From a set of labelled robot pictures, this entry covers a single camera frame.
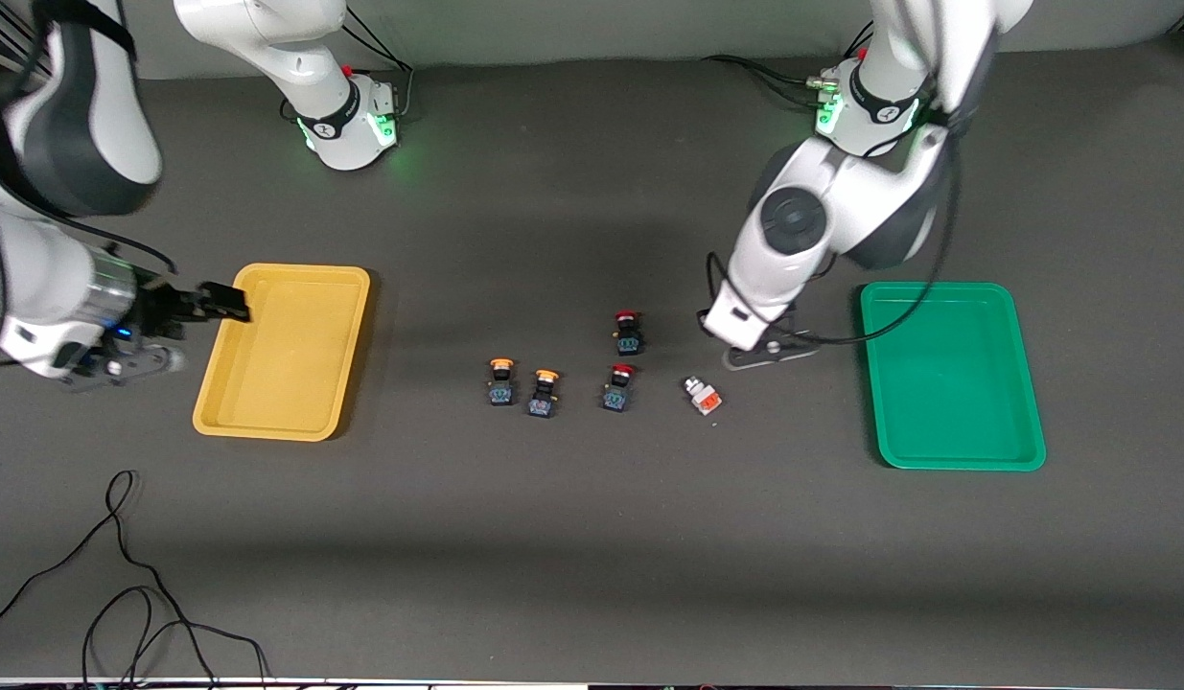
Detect green plastic tray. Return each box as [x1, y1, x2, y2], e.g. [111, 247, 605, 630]
[860, 281, 1047, 472]

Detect black right arm base cables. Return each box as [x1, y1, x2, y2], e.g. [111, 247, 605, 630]
[337, 5, 416, 122]

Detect aluminium frame rail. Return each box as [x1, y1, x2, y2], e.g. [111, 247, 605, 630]
[0, 0, 51, 87]

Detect black left arm base cables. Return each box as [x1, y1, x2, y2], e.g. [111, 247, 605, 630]
[702, 21, 875, 111]

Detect button with orange contact block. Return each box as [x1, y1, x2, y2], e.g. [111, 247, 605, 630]
[683, 376, 724, 417]

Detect loose thin black cable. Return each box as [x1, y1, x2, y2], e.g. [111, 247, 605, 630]
[0, 470, 270, 689]

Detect yellow plastic tray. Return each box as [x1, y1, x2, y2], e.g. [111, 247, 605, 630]
[192, 264, 372, 443]

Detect black arm base cables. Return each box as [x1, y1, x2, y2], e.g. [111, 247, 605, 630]
[702, 21, 875, 111]
[337, 5, 416, 122]

